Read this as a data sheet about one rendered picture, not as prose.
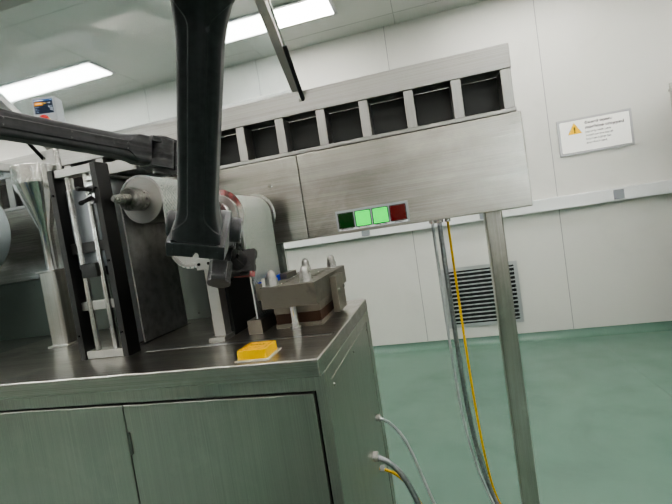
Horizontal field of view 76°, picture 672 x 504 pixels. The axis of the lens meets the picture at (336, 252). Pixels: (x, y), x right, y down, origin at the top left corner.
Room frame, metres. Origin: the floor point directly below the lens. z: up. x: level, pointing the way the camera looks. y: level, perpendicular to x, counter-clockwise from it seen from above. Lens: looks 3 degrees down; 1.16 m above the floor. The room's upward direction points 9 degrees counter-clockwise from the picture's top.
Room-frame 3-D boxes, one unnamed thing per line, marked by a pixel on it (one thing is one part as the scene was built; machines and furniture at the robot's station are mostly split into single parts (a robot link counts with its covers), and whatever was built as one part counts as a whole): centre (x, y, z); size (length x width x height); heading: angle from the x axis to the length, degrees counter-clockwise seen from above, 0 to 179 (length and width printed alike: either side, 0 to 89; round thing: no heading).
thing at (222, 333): (1.21, 0.36, 1.05); 0.06 x 0.05 x 0.31; 167
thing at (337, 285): (1.35, 0.01, 0.96); 0.10 x 0.03 x 0.11; 167
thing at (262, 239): (1.34, 0.23, 1.11); 0.23 x 0.01 x 0.18; 167
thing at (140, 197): (1.27, 0.56, 1.33); 0.06 x 0.06 x 0.06; 77
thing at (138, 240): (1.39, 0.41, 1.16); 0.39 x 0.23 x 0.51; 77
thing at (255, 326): (1.35, 0.23, 0.92); 0.28 x 0.04 x 0.04; 167
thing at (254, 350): (0.97, 0.21, 0.91); 0.07 x 0.07 x 0.02; 77
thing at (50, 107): (1.39, 0.84, 1.66); 0.07 x 0.07 x 0.10; 5
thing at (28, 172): (1.51, 0.99, 1.50); 0.14 x 0.14 x 0.06
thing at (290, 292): (1.35, 0.10, 1.00); 0.40 x 0.16 x 0.06; 167
